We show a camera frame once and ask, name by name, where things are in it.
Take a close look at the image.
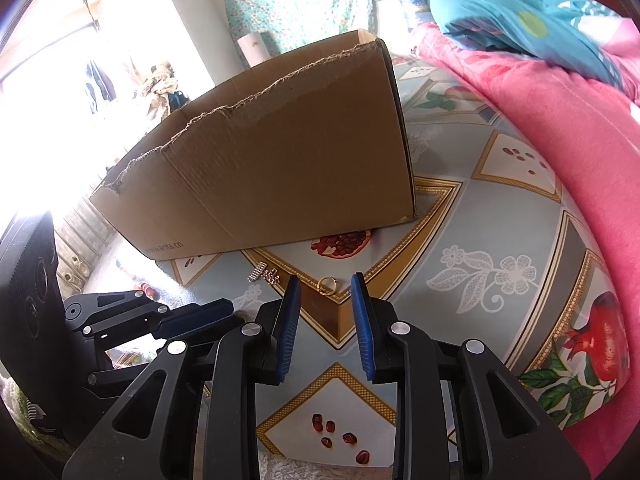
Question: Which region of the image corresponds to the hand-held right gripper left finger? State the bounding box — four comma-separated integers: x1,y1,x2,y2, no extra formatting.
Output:
62,274,302,480

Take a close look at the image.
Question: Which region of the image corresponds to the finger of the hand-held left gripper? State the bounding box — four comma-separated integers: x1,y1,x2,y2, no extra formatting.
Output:
85,367,151,391
62,287,236,342

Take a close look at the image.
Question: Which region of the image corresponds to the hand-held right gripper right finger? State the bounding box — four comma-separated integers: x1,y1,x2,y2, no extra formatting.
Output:
350,272,583,480

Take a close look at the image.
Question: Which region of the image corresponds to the silver chain bracelet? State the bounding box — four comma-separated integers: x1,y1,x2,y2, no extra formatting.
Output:
247,262,282,285

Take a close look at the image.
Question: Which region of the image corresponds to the brown cardboard box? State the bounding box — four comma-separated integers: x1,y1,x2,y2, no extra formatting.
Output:
89,29,418,262

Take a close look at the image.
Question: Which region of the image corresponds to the green fuzzy cloth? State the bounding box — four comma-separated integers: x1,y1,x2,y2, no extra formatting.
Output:
0,375,76,463

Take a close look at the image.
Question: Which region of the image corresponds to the white fleece blanket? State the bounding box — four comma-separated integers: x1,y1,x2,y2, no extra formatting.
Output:
257,452,401,480

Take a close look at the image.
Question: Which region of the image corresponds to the pile of clothes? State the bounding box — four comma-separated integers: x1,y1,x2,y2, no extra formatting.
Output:
132,60,193,121

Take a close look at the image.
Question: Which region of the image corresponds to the hanging dark garment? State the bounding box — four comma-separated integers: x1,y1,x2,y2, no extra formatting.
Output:
82,57,116,111

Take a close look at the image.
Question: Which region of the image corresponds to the pink blanket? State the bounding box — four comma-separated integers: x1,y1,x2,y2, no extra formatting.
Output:
410,22,640,480

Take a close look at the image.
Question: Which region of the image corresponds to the white paper roll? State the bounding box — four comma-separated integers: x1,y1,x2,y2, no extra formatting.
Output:
237,31,273,67

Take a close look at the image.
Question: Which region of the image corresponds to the blue patterned quilt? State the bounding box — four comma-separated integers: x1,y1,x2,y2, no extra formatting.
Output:
429,0,640,106

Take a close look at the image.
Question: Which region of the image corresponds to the floral wall cloth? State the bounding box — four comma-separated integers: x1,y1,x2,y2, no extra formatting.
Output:
219,0,388,56

